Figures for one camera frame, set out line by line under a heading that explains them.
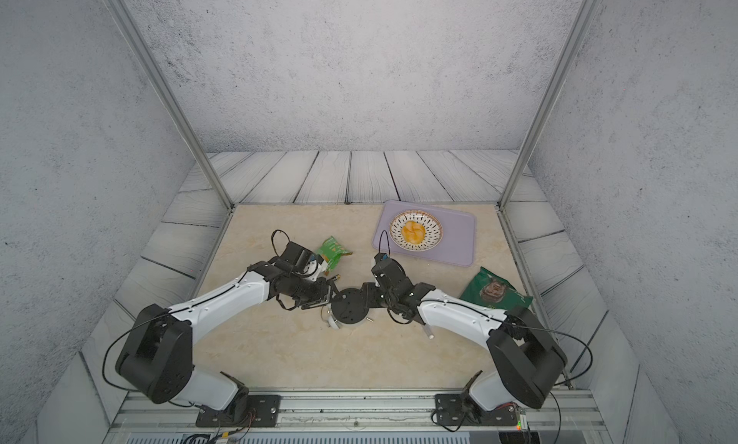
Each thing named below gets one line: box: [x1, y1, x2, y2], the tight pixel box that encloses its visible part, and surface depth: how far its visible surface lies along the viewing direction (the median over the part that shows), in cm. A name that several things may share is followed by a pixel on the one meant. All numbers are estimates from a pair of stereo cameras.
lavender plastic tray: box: [371, 199, 477, 268], surface depth 113 cm
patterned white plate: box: [389, 209, 443, 253], surface depth 112 cm
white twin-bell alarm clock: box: [320, 288, 369, 330], surface depth 87 cm
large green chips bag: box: [459, 266, 534, 311], surface depth 96 cm
